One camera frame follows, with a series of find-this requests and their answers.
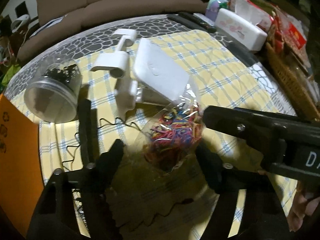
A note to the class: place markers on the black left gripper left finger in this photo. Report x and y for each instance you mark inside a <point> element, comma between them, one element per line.
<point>54,216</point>

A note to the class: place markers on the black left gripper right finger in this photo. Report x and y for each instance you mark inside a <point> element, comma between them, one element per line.
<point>262,218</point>

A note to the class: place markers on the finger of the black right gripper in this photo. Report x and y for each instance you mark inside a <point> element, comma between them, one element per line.
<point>266,132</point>

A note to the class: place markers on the bag of colourful rubber bands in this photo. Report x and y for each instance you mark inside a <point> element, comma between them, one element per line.
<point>169,137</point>

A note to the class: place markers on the black hair brush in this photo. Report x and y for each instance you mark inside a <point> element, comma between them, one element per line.
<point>85,132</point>

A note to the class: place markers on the black wavy wire headband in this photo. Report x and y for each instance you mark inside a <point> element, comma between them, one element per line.
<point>104,125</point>

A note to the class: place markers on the clear jar with black clips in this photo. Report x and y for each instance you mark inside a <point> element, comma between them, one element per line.
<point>52,94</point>

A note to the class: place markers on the white folding phone stand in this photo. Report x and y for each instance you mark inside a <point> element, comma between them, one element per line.
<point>154,78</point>

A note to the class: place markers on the person's right hand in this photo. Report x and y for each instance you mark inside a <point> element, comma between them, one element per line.
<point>303,205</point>

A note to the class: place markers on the woven wicker basket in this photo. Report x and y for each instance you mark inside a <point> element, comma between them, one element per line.
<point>296,93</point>

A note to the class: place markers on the orange cardboard box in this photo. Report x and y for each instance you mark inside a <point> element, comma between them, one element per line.
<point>21,176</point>

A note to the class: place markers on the yellow plaid tablecloth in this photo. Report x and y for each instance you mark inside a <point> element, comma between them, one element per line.
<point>146,202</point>

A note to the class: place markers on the white tissue box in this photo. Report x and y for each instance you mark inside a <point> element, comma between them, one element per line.
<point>249,35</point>

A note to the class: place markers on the pastel round container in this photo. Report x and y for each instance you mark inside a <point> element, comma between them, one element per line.
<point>213,8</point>

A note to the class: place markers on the black remote control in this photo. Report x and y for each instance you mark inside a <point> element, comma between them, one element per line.
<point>192,22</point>

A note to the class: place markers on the green bag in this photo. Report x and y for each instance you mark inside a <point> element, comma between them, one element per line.
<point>11,72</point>

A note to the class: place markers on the papers on sofa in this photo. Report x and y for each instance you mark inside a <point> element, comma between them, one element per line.
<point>48,25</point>

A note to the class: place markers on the brown sofa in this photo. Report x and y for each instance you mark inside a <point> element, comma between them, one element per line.
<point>85,14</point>

